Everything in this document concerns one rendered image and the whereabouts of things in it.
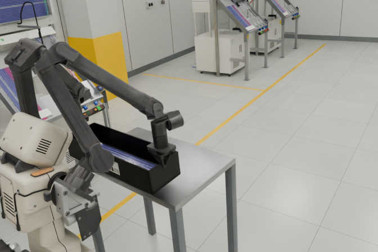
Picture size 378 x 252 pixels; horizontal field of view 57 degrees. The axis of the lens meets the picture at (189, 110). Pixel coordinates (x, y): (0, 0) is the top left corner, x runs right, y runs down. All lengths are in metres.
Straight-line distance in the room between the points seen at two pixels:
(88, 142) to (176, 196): 0.48
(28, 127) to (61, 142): 0.12
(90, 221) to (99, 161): 0.34
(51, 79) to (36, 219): 0.50
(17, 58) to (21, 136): 0.28
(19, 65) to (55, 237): 0.65
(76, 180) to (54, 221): 0.29
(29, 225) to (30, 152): 0.27
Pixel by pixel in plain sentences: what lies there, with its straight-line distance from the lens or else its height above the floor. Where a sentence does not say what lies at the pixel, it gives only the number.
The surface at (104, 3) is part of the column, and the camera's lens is 4.96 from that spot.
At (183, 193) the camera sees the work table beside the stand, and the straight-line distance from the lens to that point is 1.51.
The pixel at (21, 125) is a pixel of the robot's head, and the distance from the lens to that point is 1.33.
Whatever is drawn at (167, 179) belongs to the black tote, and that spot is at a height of 0.89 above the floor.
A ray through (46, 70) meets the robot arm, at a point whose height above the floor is 1.41.
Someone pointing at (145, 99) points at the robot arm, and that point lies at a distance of 1.28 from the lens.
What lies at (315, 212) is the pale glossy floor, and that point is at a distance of 2.74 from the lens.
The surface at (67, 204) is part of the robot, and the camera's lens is 1.22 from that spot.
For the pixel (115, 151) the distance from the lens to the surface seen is 1.67.
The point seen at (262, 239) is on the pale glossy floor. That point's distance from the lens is 2.48.
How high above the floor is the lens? 1.68
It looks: 22 degrees down
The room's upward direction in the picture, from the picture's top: 5 degrees counter-clockwise
